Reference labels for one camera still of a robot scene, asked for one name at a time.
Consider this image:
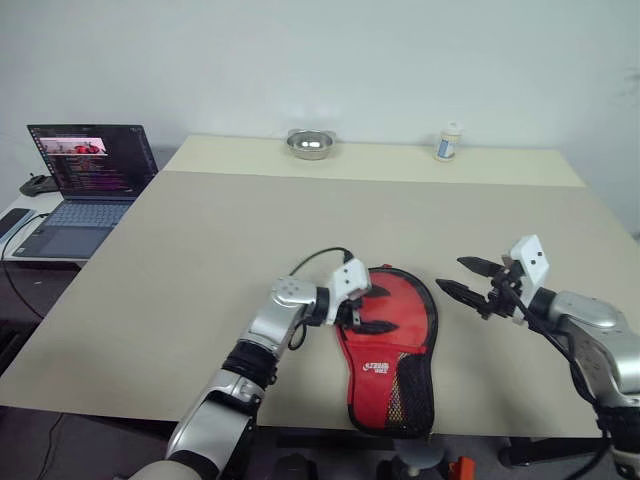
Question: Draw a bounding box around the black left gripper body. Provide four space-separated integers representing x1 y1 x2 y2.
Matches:
339 295 369 329

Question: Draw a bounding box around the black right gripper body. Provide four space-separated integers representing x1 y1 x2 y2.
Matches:
479 259 525 321

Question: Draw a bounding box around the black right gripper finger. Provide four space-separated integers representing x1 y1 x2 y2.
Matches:
435 278 489 314
456 256 502 279

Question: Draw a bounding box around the red black paddle case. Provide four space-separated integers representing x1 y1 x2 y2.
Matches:
335 264 441 441

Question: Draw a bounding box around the small white pill bottle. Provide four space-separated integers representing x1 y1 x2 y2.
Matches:
433 121 464 163

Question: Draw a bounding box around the small steel bowl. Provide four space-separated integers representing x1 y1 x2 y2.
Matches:
285 128 338 162

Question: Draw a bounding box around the small red object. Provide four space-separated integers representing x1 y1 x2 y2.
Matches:
447 455 474 480

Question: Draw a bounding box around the open grey laptop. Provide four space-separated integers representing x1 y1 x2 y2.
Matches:
11 124 160 260

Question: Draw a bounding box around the dark handheld controller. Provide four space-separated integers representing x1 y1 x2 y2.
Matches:
18 173 59 198

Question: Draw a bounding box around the black smartphone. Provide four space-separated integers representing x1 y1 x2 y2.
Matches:
0 207 32 240

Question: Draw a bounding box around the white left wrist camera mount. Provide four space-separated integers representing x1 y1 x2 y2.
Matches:
326 258 373 327

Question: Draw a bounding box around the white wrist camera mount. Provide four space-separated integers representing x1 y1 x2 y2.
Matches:
508 234 551 327
326 258 373 327

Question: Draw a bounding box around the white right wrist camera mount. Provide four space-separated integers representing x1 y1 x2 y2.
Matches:
508 234 551 327

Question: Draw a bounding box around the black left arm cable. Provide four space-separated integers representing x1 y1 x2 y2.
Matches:
286 247 354 352

